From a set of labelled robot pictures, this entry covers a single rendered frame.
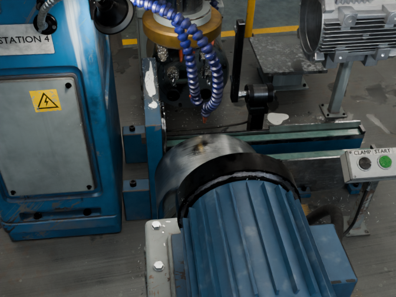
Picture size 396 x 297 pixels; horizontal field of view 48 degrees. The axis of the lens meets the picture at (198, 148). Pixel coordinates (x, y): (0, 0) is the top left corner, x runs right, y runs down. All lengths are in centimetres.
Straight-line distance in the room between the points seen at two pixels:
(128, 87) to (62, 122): 82
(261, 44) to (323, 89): 30
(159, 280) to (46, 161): 45
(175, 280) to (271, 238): 22
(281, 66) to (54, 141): 96
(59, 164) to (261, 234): 63
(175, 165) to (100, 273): 39
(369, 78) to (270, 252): 150
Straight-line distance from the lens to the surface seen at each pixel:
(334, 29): 106
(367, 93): 187
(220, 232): 56
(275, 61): 173
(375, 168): 113
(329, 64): 113
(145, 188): 119
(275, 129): 138
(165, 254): 77
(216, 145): 94
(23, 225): 124
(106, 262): 121
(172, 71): 134
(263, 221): 56
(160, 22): 101
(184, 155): 94
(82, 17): 86
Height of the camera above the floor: 179
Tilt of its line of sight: 42 degrees down
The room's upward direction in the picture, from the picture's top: 2 degrees clockwise
